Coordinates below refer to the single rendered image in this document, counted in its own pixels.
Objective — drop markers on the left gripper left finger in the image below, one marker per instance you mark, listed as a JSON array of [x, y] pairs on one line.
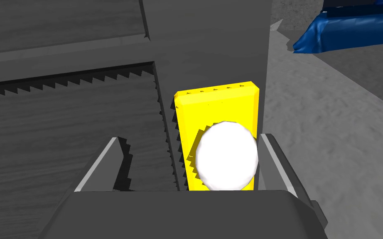
[[102, 167]]

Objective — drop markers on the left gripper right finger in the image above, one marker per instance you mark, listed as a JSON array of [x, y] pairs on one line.
[[276, 164]]

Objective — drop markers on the yellow and white door knob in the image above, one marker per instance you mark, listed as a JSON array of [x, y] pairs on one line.
[[226, 156]]

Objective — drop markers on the blue bed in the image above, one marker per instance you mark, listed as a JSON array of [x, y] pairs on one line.
[[354, 28]]

